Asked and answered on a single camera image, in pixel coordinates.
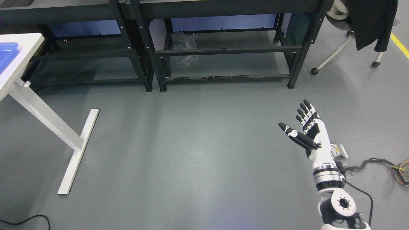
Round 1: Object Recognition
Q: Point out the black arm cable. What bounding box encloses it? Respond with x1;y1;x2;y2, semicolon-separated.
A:
336;161;373;226

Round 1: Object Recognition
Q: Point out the blue plastic tray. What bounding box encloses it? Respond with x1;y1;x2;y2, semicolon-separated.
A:
0;42;19;74

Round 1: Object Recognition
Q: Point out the clear plastic bag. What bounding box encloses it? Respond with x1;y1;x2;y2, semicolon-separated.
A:
171;32;199;69

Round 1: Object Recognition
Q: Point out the black floor cable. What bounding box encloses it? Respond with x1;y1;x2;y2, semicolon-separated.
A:
0;215;51;230

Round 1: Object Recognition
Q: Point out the black left metal shelf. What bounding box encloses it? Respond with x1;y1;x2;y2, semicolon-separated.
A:
1;0;153;93

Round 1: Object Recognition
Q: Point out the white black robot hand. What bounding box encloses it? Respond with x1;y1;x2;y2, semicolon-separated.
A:
278;99;336;169

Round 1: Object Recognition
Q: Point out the white table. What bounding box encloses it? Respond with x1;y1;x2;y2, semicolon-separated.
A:
1;33;99;195

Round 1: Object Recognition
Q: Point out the small metal floor box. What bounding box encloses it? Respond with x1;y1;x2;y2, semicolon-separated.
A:
331;143;349;159

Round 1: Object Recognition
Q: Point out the multicolour cable bundle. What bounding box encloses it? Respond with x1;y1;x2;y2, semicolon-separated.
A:
347;158;409;189

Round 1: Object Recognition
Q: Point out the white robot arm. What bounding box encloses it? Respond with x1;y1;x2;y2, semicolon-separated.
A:
313;161;371;230

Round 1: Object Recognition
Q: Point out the black metal shelf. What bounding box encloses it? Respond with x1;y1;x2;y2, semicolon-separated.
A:
129;0;333;93
1;0;153;93

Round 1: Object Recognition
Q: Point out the black right metal shelf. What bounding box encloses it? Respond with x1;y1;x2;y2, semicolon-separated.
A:
129;0;333;93

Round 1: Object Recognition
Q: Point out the office chair with black jacket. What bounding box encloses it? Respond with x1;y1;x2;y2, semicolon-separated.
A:
311;0;400;75

